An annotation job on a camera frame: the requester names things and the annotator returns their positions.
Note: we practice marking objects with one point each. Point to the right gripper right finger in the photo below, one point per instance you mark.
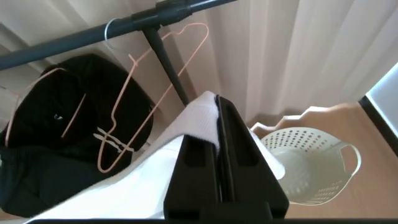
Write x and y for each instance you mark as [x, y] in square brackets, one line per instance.
[248, 174]

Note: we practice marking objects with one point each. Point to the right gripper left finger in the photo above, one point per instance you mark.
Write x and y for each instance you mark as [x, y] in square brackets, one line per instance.
[189, 180]

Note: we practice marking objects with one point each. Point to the white printed T-shirt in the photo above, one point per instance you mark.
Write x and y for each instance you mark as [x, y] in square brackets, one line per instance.
[140, 186]

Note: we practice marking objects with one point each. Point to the pink clothes hanger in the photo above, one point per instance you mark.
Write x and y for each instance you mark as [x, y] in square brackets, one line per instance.
[74, 115]
[124, 88]

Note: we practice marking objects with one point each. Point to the black striped shorts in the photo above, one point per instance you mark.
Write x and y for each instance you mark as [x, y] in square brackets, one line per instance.
[40, 174]

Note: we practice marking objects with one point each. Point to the white laundry basket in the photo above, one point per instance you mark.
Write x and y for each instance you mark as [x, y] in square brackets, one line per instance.
[314, 174]

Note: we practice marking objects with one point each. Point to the black clothes rack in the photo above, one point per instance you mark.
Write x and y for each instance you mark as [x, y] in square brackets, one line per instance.
[77, 35]

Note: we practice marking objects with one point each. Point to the beige curtain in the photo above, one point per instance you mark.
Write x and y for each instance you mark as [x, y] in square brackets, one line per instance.
[295, 56]

